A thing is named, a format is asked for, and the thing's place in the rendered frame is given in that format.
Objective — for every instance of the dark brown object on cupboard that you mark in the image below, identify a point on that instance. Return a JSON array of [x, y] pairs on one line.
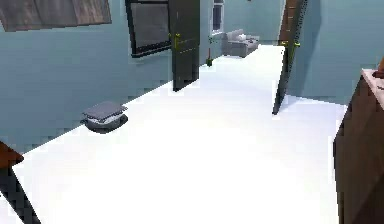
[[379, 70]]

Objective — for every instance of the brown wooden table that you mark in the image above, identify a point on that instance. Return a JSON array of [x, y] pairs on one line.
[[11, 180]]

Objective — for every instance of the grey sofa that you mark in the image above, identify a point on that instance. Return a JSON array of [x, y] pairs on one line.
[[237, 46]]

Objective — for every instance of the dark green room door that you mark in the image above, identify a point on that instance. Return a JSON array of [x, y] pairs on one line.
[[185, 40]]

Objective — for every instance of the dark brown wooden cupboard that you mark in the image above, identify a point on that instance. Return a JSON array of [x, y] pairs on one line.
[[361, 150]]

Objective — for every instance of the white framed window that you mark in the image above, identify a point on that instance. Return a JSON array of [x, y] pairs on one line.
[[217, 16]]

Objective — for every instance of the green and red floor stick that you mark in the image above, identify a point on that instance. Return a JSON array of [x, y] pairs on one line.
[[209, 57]]

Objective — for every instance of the brown wooden framed picture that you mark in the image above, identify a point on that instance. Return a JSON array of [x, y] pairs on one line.
[[53, 11]]

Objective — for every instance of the dark brown room door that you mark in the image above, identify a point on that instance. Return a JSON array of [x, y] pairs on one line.
[[289, 50]]

